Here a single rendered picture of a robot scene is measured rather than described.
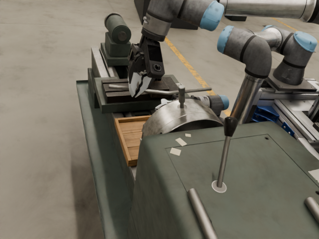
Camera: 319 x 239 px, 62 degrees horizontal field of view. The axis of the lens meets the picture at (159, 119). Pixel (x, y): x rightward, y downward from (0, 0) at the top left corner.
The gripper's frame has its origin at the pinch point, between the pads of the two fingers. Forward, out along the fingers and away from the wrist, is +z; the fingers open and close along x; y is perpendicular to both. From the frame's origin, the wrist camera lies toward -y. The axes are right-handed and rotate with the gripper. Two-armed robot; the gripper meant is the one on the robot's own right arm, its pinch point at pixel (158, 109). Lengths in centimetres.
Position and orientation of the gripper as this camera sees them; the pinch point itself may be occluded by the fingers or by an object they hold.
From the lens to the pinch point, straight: 115.0
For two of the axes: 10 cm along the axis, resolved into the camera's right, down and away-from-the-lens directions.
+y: -3.1, -6.1, 7.3
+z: -9.4, 0.8, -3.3
